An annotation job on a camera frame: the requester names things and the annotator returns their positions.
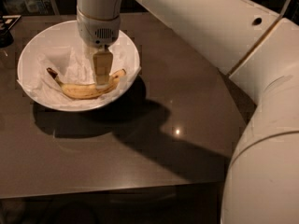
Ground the white bowl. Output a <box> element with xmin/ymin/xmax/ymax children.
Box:
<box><xmin>17</xmin><ymin>19</ymin><xmax>141</xmax><ymax>113</ymax></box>

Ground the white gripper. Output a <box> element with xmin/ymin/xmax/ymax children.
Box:
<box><xmin>77</xmin><ymin>9</ymin><xmax>121</xmax><ymax>87</ymax></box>

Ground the yellow banana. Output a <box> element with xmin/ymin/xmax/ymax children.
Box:
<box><xmin>47</xmin><ymin>68</ymin><xmax>126</xmax><ymax>100</ymax></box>

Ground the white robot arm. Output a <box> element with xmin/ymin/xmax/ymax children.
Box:
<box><xmin>77</xmin><ymin>0</ymin><xmax>299</xmax><ymax>224</ymax></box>

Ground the white paper liner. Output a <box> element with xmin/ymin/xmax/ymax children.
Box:
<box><xmin>17</xmin><ymin>38</ymin><xmax>142</xmax><ymax>108</ymax></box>

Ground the black object with label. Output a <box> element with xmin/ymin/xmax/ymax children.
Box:
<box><xmin>0</xmin><ymin>15</ymin><xmax>21</xmax><ymax>48</ymax></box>

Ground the shelf with bottles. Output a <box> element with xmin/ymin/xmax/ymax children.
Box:
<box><xmin>0</xmin><ymin>0</ymin><xmax>59</xmax><ymax>16</ymax></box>

